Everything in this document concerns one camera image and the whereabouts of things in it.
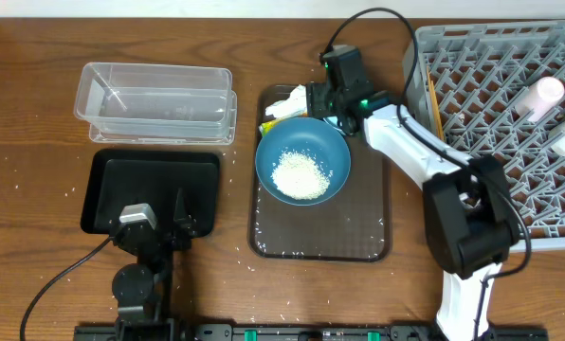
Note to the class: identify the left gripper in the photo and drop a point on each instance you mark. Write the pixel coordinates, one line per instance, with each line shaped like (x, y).
(183, 226)

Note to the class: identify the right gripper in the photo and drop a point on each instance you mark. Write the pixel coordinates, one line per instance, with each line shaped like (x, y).
(323, 97)

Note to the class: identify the light blue small bowl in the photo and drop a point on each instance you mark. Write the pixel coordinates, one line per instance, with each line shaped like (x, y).
(334, 124)

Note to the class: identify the wooden chopstick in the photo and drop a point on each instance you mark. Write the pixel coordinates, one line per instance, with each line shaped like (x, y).
(434, 104)
(438, 111)

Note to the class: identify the pink cup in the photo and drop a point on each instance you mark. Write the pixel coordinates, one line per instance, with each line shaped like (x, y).
(540, 98)

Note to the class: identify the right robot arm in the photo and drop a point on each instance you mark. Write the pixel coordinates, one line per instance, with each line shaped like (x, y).
(470, 222)

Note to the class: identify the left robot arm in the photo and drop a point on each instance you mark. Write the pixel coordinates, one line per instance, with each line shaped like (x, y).
(142, 288)

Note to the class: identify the grey dishwasher rack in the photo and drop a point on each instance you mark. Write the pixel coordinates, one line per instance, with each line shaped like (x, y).
(467, 82)

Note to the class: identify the dark blue bowl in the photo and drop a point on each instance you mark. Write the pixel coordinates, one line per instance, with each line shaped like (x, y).
(312, 138)

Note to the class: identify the crumpled white tissue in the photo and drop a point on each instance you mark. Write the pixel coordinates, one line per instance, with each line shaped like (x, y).
(295, 104)

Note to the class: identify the black plastic bin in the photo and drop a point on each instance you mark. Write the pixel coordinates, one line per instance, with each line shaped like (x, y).
(123, 177)

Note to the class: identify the pile of white rice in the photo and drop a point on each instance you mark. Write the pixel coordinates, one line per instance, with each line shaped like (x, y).
(298, 176)

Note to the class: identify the yellow green wrapper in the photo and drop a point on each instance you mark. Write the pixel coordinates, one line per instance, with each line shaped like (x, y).
(266, 127)

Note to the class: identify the dark brown serving tray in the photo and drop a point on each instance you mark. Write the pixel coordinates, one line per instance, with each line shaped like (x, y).
(354, 225)

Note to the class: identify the clear plastic bin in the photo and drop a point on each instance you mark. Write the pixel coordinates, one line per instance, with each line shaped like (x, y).
(145, 100)

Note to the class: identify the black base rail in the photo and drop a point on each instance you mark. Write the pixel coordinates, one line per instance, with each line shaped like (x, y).
(223, 332)

